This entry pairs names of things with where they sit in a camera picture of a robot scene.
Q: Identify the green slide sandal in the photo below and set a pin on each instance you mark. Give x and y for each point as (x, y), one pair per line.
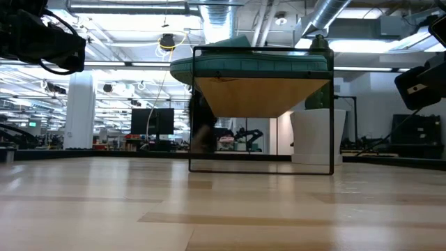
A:
(251, 64)

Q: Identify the black background robot arm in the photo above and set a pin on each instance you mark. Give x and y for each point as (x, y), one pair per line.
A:
(19, 137)
(251, 136)

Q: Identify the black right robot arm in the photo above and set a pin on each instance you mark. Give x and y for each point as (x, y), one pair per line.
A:
(404, 94)

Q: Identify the white pillar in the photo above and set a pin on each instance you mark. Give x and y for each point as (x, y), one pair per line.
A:
(80, 111)

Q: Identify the black background monitor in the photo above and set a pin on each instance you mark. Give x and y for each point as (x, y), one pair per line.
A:
(151, 122)

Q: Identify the person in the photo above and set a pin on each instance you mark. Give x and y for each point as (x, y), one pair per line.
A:
(203, 122)

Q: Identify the white ceiling dome sensor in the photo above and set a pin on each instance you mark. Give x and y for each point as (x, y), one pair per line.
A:
(281, 19)

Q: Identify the green cactus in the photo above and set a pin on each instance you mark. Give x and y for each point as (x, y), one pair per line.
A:
(318, 99)

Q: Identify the white hexagonal plant pot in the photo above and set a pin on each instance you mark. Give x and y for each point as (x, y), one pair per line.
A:
(313, 136)

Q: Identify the black background cabinet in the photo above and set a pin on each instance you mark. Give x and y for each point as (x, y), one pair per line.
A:
(416, 136)

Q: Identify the small grey bracket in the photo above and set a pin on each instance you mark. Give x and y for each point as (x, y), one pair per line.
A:
(7, 155)

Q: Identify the corrugated silver ceiling duct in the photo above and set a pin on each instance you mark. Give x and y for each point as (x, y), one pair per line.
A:
(217, 17)

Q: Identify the wooden shelf with black frame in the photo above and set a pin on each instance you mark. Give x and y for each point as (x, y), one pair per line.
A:
(261, 97)

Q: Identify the smooth silver ceiling duct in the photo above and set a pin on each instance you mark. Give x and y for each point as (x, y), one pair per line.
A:
(327, 14)

